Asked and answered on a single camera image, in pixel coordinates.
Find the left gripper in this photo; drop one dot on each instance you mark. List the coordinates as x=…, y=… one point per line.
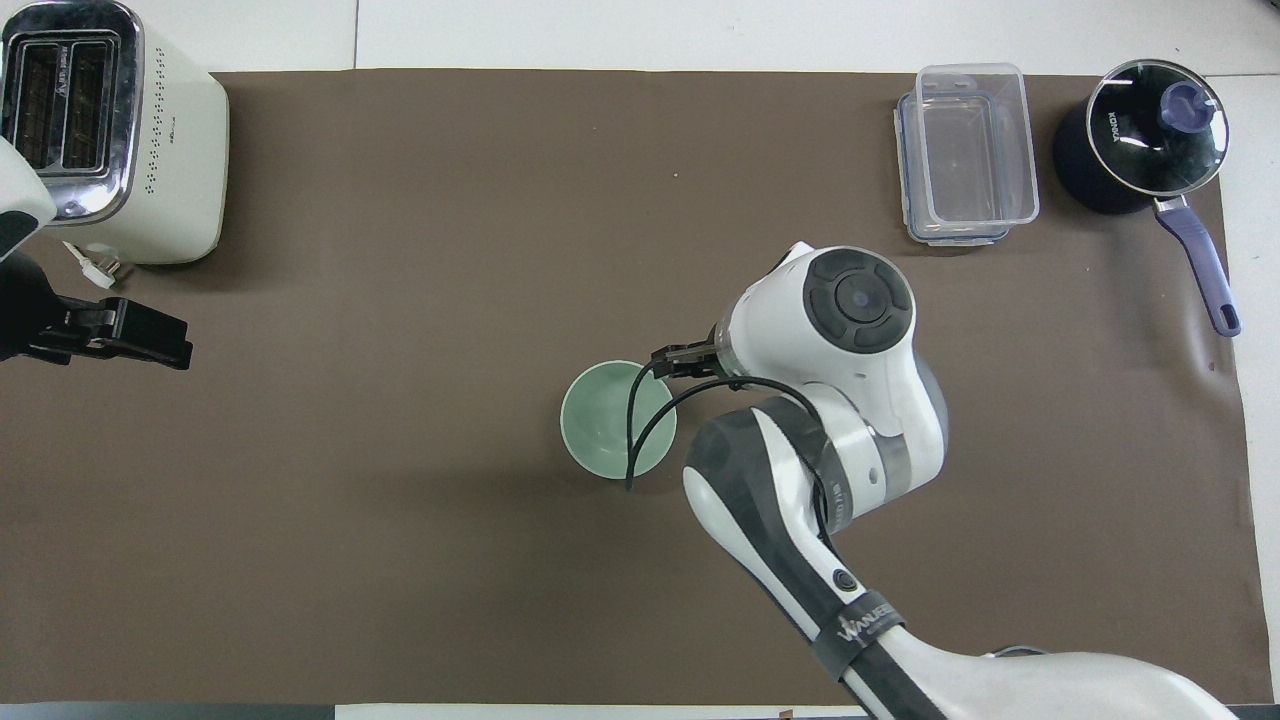
x=45, y=325

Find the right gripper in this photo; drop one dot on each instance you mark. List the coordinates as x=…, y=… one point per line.
x=690, y=360

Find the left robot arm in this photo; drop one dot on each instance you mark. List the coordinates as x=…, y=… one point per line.
x=20, y=190

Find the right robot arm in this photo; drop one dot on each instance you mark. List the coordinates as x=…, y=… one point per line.
x=860, y=400

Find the green bowl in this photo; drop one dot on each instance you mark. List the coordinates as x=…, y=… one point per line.
x=600, y=425

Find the white power plug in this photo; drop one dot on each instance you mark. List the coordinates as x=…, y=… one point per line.
x=100, y=268

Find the cream toaster with chrome top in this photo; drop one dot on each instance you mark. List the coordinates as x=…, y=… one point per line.
x=170, y=170

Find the clear plastic container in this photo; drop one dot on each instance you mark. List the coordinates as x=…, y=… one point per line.
x=975, y=150

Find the glass lid with purple knob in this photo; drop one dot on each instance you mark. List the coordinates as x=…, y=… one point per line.
x=1150, y=125

